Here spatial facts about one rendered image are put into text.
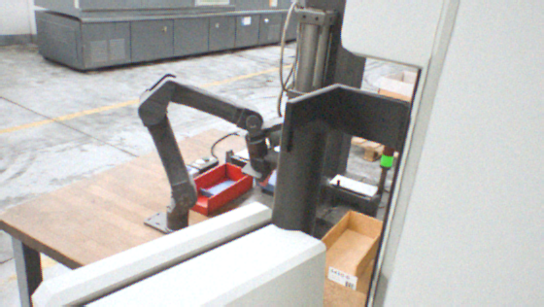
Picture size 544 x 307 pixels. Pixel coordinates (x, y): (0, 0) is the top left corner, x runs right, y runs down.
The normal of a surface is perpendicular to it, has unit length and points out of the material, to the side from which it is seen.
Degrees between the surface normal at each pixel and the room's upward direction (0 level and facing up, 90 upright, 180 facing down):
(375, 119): 90
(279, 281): 83
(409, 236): 90
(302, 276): 83
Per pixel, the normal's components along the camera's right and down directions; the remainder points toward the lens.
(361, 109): -0.55, 0.28
